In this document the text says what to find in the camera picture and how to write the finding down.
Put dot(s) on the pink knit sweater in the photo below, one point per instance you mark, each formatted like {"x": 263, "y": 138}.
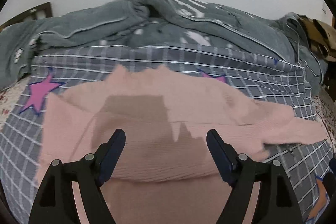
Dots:
{"x": 165, "y": 173}

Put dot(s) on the dark wooden headboard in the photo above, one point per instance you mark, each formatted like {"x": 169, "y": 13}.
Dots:
{"x": 38, "y": 12}

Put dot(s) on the grey-green fleece blanket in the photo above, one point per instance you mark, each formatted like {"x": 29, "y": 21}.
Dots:
{"x": 137, "y": 23}

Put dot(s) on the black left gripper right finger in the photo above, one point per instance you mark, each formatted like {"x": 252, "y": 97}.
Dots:
{"x": 276, "y": 201}

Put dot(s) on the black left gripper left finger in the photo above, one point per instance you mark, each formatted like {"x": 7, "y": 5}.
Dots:
{"x": 55, "y": 202}

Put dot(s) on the grey checked star blanket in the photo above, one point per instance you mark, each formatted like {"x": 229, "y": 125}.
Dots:
{"x": 257, "y": 76}

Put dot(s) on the floral bed sheet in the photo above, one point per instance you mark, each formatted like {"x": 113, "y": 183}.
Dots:
{"x": 10, "y": 97}

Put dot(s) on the brown clothes pile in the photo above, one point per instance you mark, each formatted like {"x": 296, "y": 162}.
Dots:
{"x": 321, "y": 37}

